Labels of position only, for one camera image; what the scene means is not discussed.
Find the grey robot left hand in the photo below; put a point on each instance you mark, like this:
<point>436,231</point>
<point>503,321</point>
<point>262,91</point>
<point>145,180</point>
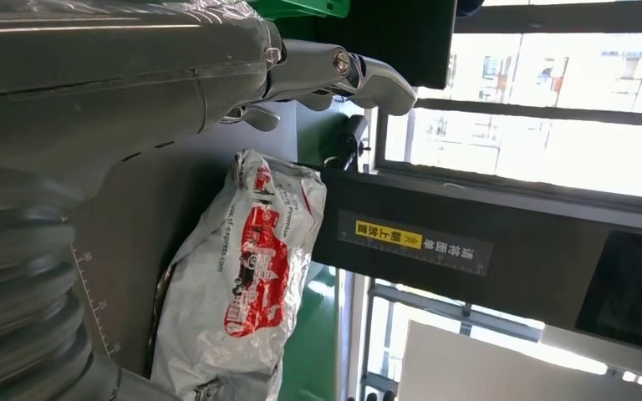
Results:
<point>105,83</point>

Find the white courier bag red print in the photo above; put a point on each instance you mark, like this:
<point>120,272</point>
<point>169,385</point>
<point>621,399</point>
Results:
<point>227,310</point>

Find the black weighing device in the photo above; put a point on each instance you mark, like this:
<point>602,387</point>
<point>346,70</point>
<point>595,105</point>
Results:
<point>531,249</point>

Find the green plastic crate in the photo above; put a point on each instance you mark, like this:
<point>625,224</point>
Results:
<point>299,6</point>

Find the green conveyor belt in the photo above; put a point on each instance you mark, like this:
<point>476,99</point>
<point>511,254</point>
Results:
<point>310,343</point>

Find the white panel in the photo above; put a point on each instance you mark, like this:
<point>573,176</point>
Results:
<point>492,371</point>

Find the black display screen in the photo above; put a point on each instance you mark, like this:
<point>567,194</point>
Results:
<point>631,293</point>

